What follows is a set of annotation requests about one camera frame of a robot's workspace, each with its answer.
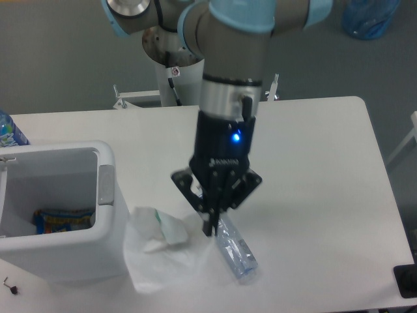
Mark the black device at edge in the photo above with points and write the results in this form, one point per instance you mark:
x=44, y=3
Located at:
x=405, y=276

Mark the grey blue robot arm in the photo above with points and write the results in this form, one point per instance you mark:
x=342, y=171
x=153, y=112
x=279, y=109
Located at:
x=277, y=17

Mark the blue plastic bag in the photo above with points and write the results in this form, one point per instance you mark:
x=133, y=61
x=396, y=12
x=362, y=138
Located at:
x=368, y=20

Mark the white plastic trash can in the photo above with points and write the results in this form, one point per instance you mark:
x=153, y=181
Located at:
x=65, y=176

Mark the blue labelled bottle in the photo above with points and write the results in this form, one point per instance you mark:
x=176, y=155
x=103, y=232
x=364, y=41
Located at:
x=11, y=135

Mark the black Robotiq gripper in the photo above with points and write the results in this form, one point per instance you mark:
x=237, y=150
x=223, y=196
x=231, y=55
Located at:
x=225, y=125

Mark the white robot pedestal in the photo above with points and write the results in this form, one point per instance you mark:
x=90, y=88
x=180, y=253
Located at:
x=176, y=84

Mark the crushed clear plastic bottle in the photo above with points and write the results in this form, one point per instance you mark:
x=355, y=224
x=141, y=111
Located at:
x=235, y=251

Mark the white furniture frame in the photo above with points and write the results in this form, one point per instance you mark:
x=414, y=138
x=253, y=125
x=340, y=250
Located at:
x=405, y=146

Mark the white paper wrapper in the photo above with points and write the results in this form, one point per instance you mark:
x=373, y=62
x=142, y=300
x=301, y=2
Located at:
x=161, y=250

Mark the colourful snack wrapper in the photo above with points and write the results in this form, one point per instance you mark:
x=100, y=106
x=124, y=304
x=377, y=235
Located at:
x=56, y=220

